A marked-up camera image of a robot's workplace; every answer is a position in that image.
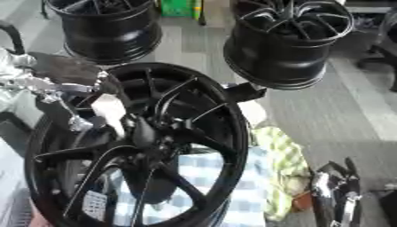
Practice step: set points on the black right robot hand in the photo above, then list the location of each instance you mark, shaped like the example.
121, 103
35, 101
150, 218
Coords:
336, 183

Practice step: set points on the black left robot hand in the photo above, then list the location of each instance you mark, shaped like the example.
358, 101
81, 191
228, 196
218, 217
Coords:
64, 69

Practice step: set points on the white pin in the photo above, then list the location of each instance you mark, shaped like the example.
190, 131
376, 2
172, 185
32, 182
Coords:
108, 108

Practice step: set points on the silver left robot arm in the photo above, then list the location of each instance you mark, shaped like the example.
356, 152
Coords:
23, 81

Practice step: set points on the black wheel rim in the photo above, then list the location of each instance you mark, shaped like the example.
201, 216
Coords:
111, 32
279, 56

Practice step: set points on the large black spoked wheel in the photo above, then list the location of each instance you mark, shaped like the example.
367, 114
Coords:
217, 124

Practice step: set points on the green box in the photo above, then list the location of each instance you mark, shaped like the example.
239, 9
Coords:
177, 7

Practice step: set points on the black office chair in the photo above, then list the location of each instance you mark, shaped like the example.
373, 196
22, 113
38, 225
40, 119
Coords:
385, 50

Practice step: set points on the black bracket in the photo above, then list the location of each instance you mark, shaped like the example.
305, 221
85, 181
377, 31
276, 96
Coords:
243, 91

